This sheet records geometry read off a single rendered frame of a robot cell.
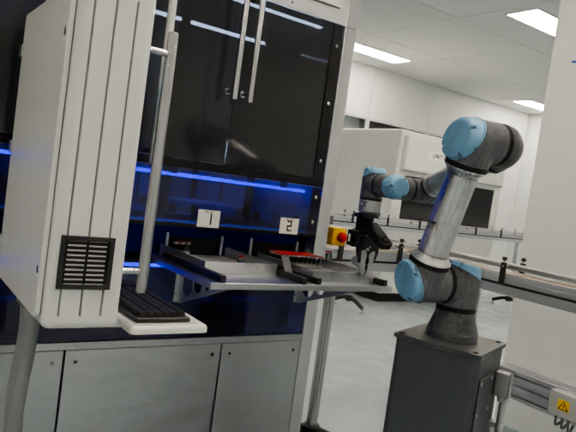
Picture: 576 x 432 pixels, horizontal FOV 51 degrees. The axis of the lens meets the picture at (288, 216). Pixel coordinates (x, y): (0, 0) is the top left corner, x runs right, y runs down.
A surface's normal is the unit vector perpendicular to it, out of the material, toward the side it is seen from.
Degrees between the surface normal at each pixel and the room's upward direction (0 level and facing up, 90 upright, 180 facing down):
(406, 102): 90
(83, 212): 90
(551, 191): 90
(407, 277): 97
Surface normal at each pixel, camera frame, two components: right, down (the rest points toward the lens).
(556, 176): -0.81, -0.08
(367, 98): 0.57, 0.12
